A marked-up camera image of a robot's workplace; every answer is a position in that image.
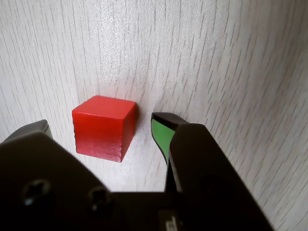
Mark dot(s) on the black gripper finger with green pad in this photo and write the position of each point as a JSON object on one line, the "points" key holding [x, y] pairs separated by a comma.
{"points": [[202, 173]]}

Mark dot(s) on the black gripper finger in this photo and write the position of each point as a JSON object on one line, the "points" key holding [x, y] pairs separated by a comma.
{"points": [[43, 183]]}

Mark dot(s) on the red wooden cube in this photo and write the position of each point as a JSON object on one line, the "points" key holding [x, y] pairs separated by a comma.
{"points": [[101, 130]]}

